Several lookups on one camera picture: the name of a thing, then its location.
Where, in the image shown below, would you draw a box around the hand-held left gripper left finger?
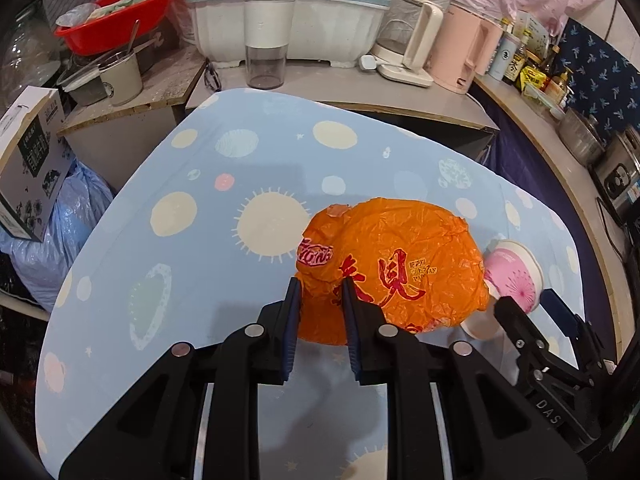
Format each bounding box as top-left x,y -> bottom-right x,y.
59,276 -> 303,480

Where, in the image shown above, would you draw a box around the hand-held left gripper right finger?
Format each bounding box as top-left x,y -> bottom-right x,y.
340,276 -> 586,480

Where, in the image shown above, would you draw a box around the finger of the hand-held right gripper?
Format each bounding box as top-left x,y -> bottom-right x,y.
542,287 -> 609,382
494,296 -> 596,397

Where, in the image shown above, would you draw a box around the pink white plastic cup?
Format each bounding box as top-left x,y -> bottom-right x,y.
460,240 -> 545,341

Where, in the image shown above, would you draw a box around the orange plastic wrapper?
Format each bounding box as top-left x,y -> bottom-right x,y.
292,199 -> 491,346

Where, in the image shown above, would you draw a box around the steel rice cooker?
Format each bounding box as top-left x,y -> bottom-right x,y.
592,127 -> 640,221

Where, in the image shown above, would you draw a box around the small steel pot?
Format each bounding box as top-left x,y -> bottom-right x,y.
557,107 -> 608,166

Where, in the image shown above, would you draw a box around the purple table skirt cloth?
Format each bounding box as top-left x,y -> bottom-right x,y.
472,82 -> 566,196

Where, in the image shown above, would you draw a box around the blue planet print tablecloth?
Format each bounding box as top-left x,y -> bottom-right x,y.
35,87 -> 596,480

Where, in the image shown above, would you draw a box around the group of condiment bottles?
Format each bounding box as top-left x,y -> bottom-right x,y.
500,10 -> 573,116

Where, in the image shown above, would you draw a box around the navy floral cloth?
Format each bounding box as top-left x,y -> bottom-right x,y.
555,17 -> 640,141

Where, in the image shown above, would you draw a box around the blue plastic bag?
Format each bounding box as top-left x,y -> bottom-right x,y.
0,157 -> 116,311

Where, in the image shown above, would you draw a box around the pale green white tumbler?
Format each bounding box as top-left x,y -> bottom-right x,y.
487,30 -> 522,81

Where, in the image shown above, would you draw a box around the black eyeglasses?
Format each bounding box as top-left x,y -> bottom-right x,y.
202,57 -> 223,92

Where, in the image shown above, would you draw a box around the pink electric kettle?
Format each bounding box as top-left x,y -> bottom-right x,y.
431,2 -> 483,93

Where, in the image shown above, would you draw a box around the white glass kettle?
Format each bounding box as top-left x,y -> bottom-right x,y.
372,0 -> 445,87

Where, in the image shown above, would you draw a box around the white mug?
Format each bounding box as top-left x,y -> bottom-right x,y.
99,52 -> 144,107

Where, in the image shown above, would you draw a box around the white dish rack clear dome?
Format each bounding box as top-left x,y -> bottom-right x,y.
185,0 -> 392,68

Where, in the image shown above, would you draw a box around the white portable blender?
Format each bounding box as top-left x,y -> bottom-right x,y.
243,0 -> 299,90

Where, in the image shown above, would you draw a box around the white printed cardboard box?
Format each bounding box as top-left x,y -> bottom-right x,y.
0,85 -> 71,241

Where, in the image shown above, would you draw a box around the grey plastic container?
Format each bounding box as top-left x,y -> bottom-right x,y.
57,67 -> 108,107

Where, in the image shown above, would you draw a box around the red plastic basin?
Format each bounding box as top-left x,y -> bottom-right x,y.
54,0 -> 182,56

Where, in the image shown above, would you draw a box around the clear plastic bag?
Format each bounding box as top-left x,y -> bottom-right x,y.
56,2 -> 103,27

